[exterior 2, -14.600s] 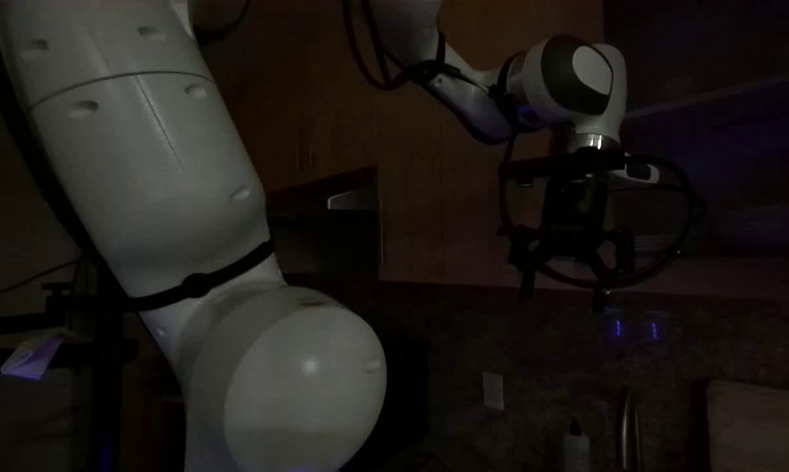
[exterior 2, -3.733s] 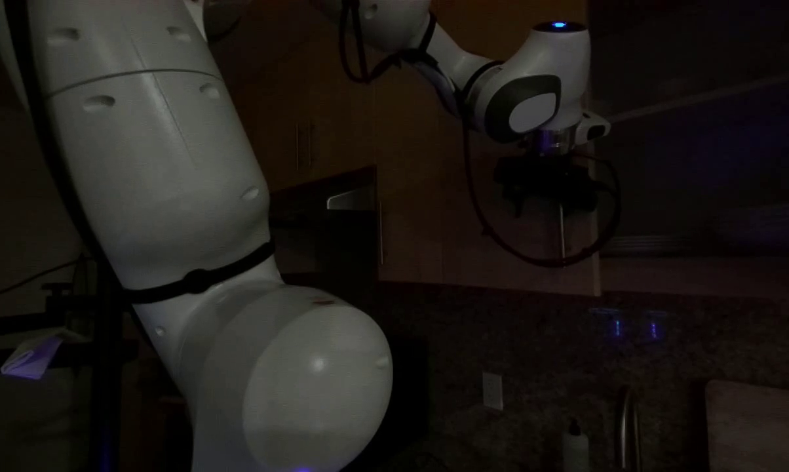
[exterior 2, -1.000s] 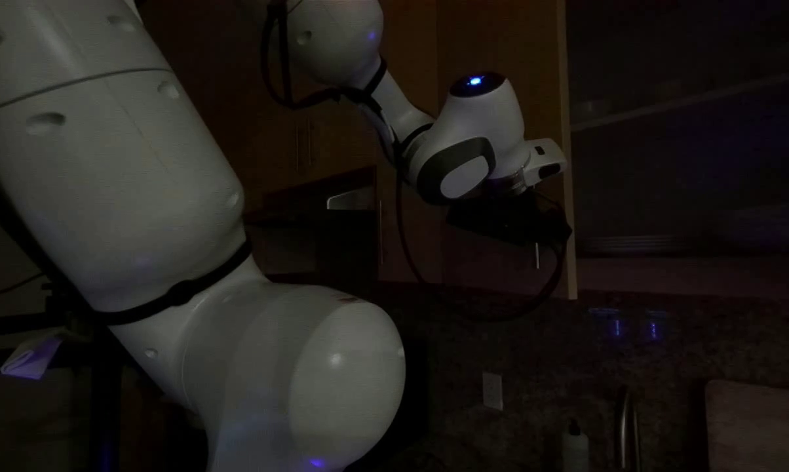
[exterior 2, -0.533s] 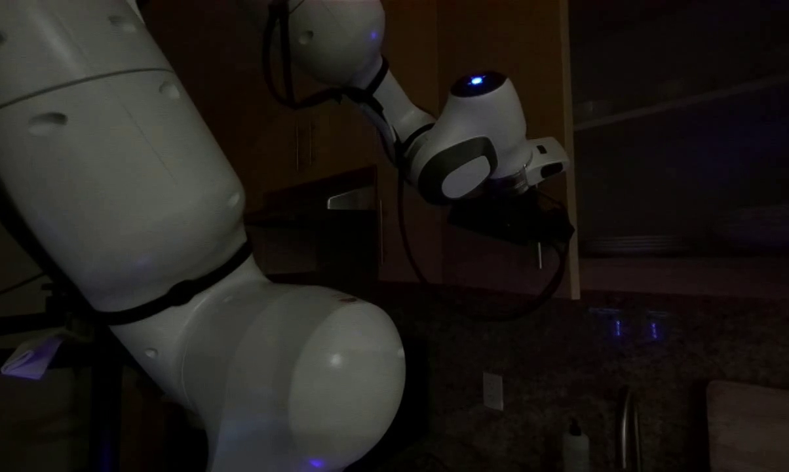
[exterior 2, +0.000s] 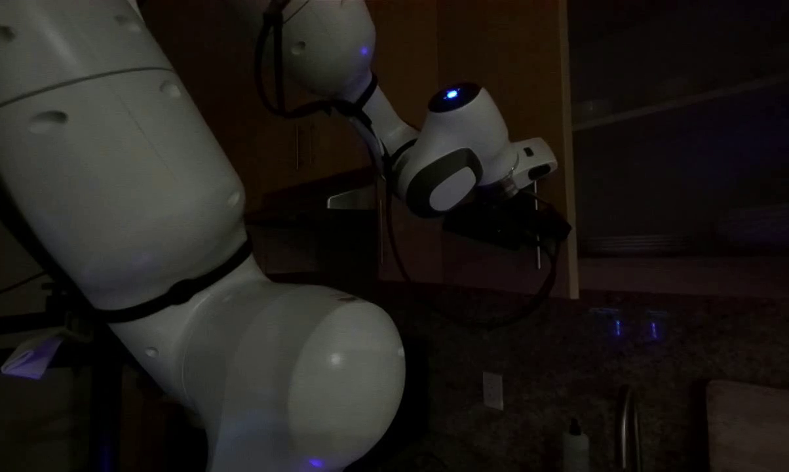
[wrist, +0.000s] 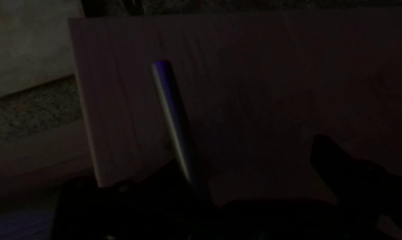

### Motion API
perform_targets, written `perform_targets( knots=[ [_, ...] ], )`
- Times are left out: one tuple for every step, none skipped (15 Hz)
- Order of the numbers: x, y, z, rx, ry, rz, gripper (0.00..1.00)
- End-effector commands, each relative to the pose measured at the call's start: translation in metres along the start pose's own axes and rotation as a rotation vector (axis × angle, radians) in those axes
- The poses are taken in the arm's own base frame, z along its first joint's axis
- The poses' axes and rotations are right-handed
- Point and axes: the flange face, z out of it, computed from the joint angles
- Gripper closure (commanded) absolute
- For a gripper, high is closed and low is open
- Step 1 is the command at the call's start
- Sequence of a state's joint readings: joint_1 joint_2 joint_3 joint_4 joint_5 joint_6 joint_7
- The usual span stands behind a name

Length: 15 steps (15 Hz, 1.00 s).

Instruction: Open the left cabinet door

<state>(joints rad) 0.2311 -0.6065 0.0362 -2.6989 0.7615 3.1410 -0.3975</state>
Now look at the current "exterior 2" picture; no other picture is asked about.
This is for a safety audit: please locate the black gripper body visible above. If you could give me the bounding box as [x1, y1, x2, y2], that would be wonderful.
[442, 186, 553, 255]

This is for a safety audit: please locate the plain wooden cabinet door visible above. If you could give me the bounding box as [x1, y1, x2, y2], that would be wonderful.
[133, 0, 439, 291]

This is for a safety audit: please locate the dark range hood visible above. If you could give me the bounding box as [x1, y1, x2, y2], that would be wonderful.
[244, 167, 387, 285]

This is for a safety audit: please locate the curved metal faucet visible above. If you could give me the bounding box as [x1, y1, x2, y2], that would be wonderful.
[615, 382, 644, 472]

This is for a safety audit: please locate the soap dispenser bottle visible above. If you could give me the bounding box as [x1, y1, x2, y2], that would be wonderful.
[561, 417, 591, 472]

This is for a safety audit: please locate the pale cutting board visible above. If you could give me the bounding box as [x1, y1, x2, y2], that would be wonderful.
[705, 377, 789, 472]

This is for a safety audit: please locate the small paper tag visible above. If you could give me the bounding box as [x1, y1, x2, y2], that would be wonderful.
[0, 335, 65, 382]

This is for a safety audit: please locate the white wall outlet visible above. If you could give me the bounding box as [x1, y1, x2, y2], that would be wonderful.
[483, 373, 508, 415]

